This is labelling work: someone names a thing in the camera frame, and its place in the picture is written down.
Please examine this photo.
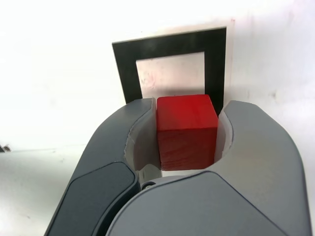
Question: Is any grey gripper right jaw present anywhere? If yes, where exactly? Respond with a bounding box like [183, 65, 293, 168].
[105, 99, 308, 236]

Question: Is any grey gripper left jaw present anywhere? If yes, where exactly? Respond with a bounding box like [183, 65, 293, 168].
[44, 97, 163, 236]

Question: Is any red cube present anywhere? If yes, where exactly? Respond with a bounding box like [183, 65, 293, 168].
[156, 94, 220, 172]

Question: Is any black tape square outline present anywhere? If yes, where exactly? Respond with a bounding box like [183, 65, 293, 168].
[112, 26, 227, 116]

